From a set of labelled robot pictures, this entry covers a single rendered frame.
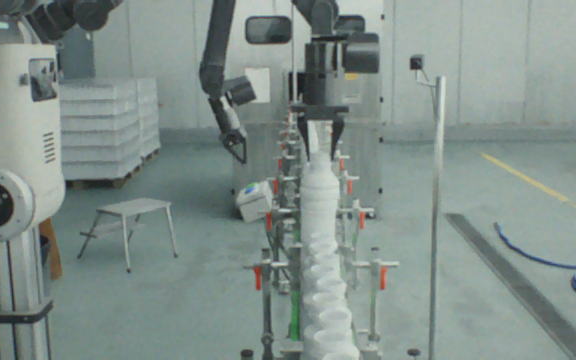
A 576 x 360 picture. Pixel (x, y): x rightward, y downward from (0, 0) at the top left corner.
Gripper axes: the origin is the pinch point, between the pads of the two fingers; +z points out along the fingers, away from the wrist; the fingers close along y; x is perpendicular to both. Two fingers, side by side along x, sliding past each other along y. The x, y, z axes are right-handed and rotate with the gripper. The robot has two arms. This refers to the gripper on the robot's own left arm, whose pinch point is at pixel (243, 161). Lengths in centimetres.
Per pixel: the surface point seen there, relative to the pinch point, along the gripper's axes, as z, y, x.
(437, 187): 44, 69, -55
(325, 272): 8, -91, -18
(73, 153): -8, 561, 254
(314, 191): 1, -69, -19
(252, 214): 12.8, -10.2, 1.7
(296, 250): 12, -61, -11
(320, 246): 9, -76, -17
